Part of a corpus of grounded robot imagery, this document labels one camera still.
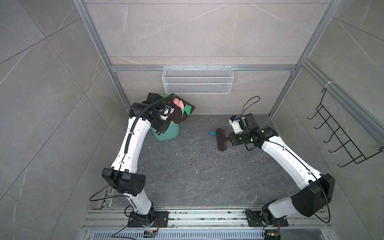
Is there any dark brown dustpan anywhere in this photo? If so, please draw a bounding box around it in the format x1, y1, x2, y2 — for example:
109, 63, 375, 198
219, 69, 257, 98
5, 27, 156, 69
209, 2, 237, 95
170, 96, 196, 124

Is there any dark brown hand brush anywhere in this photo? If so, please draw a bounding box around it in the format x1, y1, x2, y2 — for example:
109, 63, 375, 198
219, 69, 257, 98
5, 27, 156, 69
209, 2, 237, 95
216, 128, 232, 152

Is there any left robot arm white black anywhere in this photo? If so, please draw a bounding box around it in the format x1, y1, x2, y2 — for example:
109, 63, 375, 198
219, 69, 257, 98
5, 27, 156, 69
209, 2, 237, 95
102, 93, 177, 227

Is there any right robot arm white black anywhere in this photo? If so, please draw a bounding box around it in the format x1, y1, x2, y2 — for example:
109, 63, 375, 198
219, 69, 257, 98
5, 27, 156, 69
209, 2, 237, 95
225, 101, 336, 225

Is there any pink paper scrap back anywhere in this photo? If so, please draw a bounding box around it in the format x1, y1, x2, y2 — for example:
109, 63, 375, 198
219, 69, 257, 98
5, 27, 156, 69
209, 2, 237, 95
173, 98, 185, 111

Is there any green trash bin with liner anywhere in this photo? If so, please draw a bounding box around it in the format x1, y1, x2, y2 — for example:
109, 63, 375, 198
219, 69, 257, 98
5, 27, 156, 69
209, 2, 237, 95
150, 100, 179, 141

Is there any small green paper scrap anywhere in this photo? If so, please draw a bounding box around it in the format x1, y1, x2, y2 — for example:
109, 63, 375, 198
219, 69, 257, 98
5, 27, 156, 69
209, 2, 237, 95
182, 105, 193, 118

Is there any white wire mesh basket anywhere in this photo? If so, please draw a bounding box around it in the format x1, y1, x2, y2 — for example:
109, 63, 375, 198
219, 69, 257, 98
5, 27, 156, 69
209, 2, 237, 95
162, 67, 234, 94

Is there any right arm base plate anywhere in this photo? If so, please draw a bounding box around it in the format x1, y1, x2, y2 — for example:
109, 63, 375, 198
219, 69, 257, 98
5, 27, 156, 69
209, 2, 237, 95
245, 209, 289, 227

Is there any black wire hook rack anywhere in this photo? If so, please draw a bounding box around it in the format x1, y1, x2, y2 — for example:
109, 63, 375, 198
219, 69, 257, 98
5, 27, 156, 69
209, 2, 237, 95
307, 88, 384, 168

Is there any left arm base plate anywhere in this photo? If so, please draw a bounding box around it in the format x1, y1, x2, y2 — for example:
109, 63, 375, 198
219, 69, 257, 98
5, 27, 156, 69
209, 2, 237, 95
128, 211, 169, 228

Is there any aluminium mounting rail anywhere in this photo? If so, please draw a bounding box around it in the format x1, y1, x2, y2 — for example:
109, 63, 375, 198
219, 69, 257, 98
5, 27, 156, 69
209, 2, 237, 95
76, 206, 338, 240

